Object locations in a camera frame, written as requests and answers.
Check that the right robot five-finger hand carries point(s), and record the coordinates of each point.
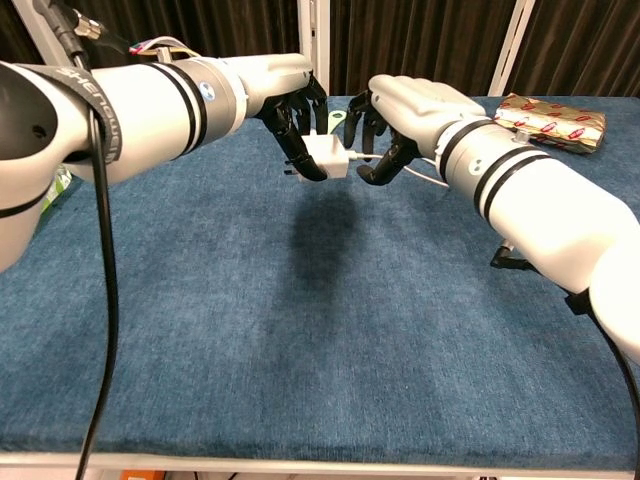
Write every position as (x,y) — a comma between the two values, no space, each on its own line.
(420,105)

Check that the black pleated curtain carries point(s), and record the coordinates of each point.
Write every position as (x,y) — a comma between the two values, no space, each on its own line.
(12,30)
(225,25)
(415,40)
(575,45)

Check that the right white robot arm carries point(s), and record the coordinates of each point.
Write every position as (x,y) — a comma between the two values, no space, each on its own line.
(540,200)

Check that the light green brush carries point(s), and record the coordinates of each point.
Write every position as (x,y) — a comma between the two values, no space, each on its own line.
(336,120)

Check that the clear green-label water bottle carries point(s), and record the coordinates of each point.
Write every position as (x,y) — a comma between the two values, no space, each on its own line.
(60,185)

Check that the blue table cloth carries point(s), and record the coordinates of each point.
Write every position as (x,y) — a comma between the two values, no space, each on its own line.
(300,325)

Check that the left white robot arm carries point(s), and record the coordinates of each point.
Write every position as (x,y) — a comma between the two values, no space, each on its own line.
(150,110)

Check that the white partition frame post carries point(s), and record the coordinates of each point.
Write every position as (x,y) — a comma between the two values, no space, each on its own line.
(314,30)
(42,35)
(510,50)

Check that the white charger block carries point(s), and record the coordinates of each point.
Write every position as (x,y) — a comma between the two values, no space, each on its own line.
(327,155)

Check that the gold red snack packet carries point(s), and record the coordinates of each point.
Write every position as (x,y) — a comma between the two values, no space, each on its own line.
(555,122)

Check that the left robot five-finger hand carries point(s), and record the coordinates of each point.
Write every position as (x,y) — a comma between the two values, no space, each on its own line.
(277,75)

